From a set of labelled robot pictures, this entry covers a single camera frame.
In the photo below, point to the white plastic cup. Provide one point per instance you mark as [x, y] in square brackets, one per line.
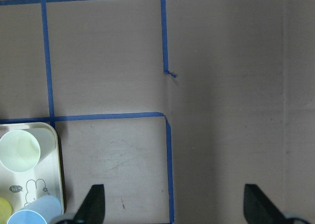
[21, 150]

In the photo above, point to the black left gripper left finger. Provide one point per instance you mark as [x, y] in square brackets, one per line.
[92, 210]

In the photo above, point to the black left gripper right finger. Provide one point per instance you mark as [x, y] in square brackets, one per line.
[259, 209]

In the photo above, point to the cream rabbit print tray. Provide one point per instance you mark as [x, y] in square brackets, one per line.
[20, 189]

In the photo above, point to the light blue plastic cup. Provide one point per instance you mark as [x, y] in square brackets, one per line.
[41, 211]

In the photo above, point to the yellow plastic cup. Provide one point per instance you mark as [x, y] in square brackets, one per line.
[5, 210]

